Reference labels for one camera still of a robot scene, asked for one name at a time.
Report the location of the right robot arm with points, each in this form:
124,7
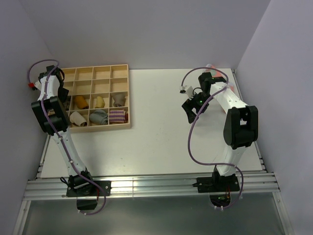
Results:
241,123

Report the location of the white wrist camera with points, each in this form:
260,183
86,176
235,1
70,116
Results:
34,85
188,90

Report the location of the cream rolled sock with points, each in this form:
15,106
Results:
77,119

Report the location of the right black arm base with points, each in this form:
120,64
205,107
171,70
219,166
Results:
217,184

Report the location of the brown argyle sock pair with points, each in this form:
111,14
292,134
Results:
67,103

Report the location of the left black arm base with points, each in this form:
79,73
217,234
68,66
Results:
91,190

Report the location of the aluminium rail frame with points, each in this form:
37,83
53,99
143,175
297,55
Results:
153,169

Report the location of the pale yellow rolled sock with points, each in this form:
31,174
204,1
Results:
99,102

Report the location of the wooden compartment tray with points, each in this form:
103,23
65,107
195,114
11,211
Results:
104,81

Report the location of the purple striped rolled sock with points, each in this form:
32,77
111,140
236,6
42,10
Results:
118,116

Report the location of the black box under rail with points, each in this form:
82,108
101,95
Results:
86,204

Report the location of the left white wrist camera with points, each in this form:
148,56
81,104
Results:
34,85

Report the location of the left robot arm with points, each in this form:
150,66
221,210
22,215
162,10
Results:
51,115

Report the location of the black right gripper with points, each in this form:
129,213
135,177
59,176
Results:
189,105

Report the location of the grey blue rolled sock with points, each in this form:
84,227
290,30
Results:
99,117

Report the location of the mustard rolled sock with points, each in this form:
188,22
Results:
80,102

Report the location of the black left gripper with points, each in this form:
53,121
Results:
64,95

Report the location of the grey beige rolled sock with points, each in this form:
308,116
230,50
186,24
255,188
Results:
119,100

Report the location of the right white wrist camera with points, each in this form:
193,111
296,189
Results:
188,90

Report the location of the pink patterned sock pair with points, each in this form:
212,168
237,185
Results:
216,74

